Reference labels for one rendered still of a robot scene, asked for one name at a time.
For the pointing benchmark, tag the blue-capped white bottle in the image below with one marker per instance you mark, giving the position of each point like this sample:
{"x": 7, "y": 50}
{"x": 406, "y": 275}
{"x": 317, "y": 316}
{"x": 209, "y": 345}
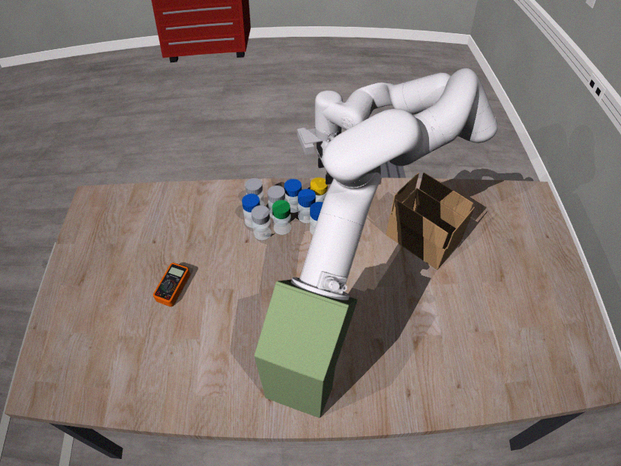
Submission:
{"x": 249, "y": 201}
{"x": 306, "y": 198}
{"x": 292, "y": 188}
{"x": 315, "y": 209}

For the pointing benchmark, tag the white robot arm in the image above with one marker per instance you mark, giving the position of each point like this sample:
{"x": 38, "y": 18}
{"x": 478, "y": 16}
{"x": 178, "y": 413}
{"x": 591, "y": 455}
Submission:
{"x": 441, "y": 104}

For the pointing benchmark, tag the orange digital multimeter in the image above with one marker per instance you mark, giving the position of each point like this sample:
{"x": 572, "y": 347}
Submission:
{"x": 171, "y": 284}

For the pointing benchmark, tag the clear glass bottle with yellow cap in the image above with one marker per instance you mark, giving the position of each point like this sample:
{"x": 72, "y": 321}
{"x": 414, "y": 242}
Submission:
{"x": 319, "y": 186}

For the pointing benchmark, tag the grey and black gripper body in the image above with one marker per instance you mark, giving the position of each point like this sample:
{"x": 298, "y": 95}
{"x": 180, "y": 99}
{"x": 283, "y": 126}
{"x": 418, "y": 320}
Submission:
{"x": 320, "y": 148}

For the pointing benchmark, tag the clear glass bottle with dark grey cap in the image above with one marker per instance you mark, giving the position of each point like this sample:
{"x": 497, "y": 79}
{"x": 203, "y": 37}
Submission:
{"x": 254, "y": 185}
{"x": 275, "y": 193}
{"x": 261, "y": 222}

